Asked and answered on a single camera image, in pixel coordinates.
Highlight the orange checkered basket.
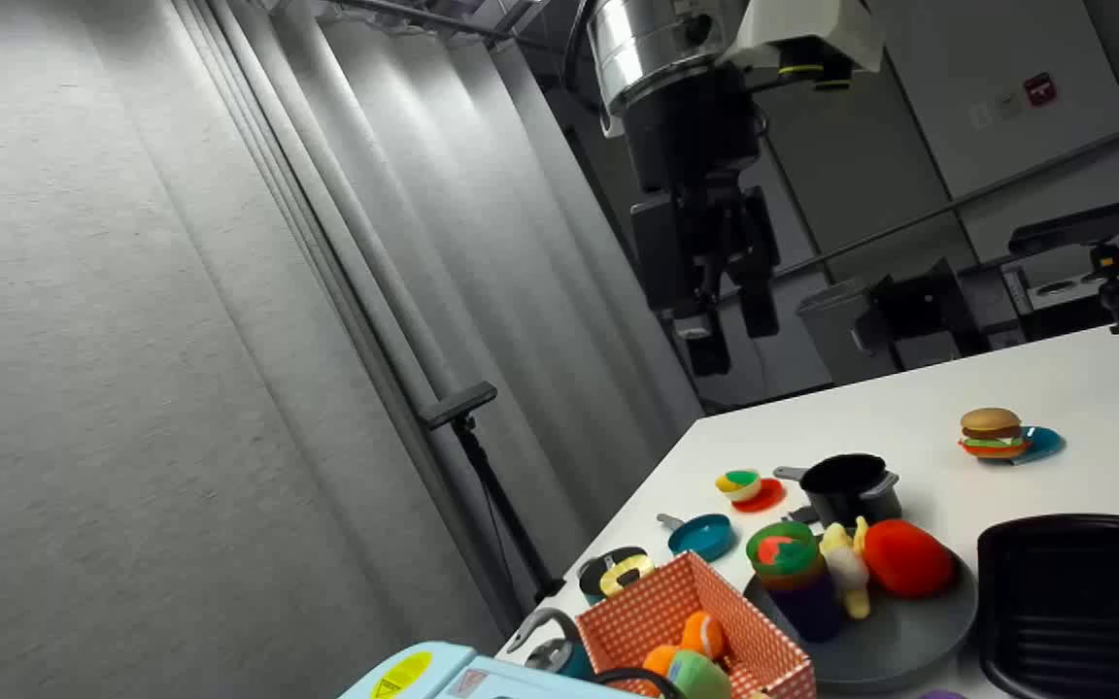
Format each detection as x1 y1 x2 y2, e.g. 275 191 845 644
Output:
570 551 819 699

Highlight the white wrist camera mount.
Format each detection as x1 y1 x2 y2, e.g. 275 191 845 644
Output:
726 0 892 78

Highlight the large orange plush toy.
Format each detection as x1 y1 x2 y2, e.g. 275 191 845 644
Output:
678 609 731 666

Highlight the small orange plush toy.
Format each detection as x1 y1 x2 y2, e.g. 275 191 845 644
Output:
637 643 690 679

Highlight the green yellow red toy food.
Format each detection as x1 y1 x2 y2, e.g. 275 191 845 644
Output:
712 465 767 509

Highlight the light blue toy toaster oven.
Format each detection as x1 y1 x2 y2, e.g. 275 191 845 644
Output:
339 637 640 699

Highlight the yellow plush banana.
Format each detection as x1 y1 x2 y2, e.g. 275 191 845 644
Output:
818 512 874 622

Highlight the toy hamburger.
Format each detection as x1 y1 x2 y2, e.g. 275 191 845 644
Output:
955 403 1034 465

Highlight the grey pleated curtain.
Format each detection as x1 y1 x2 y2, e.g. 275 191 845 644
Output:
0 0 709 699

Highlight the green plush toy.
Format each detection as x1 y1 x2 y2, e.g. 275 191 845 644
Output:
666 649 738 699

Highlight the small blue toy plate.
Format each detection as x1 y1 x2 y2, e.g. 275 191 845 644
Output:
1016 423 1070 465

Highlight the black and yellow toy piece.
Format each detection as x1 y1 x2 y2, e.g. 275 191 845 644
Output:
574 543 657 608

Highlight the black office chair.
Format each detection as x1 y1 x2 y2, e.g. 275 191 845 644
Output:
864 261 997 363

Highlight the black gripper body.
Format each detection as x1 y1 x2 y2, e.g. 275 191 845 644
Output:
620 72 769 267

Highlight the red plush tomato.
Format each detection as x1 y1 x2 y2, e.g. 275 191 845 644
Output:
859 518 959 602

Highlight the dark grey round plate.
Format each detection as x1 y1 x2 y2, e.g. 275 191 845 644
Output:
743 542 985 697

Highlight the dark purple cup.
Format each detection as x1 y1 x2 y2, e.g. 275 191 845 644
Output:
769 571 852 644

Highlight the black ridged rectangular tray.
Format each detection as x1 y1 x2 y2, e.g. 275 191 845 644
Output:
975 509 1119 699

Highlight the teal cup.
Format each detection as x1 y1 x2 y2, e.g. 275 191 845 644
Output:
526 628 600 685

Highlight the teal toy pan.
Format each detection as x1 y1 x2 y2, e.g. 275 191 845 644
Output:
657 509 743 566

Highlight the black tripod stand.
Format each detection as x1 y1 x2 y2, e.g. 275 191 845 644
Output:
415 376 568 608

